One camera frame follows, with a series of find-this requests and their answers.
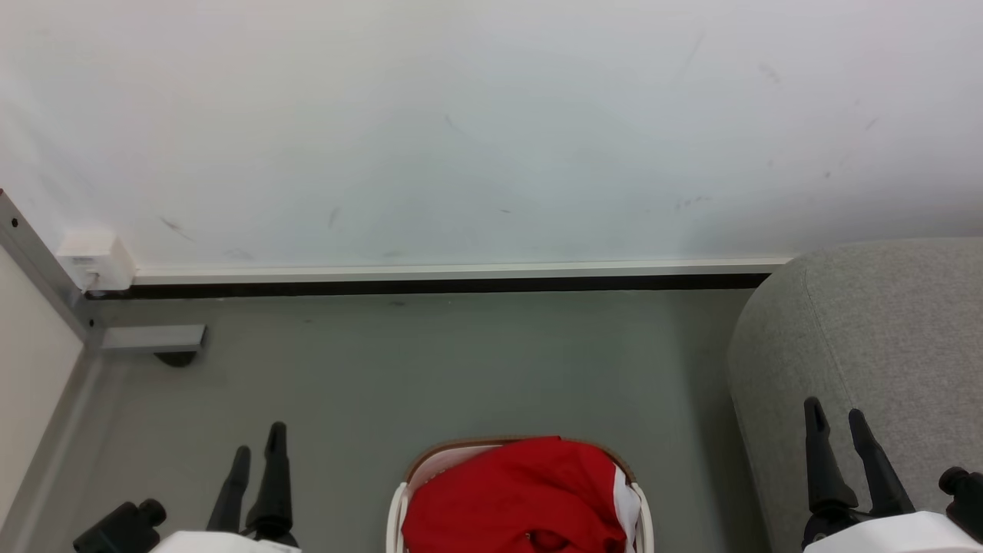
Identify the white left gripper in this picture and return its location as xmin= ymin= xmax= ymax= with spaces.
xmin=152 ymin=421 xmax=302 ymax=553

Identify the beige partition panel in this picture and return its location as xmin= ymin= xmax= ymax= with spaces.
xmin=0 ymin=246 xmax=86 ymax=532

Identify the white perforated laundry basket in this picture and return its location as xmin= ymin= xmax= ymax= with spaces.
xmin=386 ymin=435 xmax=656 ymax=553

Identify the black baseboard strip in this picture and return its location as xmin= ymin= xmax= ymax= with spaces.
xmin=83 ymin=273 xmax=773 ymax=301

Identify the grey fabric sofa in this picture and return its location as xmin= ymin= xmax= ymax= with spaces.
xmin=725 ymin=237 xmax=983 ymax=553

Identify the grey metal foot bar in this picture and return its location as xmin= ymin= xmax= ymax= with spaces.
xmin=100 ymin=323 xmax=207 ymax=355

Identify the white wall cable trunking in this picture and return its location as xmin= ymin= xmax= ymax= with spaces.
xmin=132 ymin=257 xmax=793 ymax=287

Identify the grey metal frame with foot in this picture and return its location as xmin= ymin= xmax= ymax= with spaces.
xmin=0 ymin=189 xmax=105 ymax=351

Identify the red and white garment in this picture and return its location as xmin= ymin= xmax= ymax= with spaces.
xmin=400 ymin=435 xmax=643 ymax=553

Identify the white wall socket box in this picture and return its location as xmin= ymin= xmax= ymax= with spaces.
xmin=55 ymin=231 xmax=138 ymax=293

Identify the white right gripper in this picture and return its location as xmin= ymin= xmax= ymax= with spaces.
xmin=801 ymin=396 xmax=983 ymax=553

